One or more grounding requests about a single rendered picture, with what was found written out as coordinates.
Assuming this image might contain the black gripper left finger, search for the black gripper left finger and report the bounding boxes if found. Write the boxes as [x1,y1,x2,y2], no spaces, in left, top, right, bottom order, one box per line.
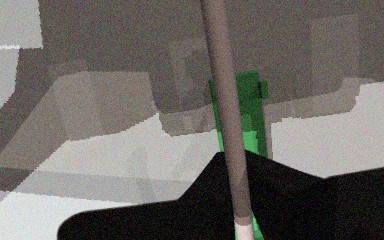
[56,151,236,240]

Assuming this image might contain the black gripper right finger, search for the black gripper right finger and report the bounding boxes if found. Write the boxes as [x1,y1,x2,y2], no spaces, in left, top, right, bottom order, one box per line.
[245,149,384,240]

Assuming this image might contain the grey cylinder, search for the grey cylinder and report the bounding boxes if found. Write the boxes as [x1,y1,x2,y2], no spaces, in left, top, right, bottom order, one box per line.
[200,0,255,240]

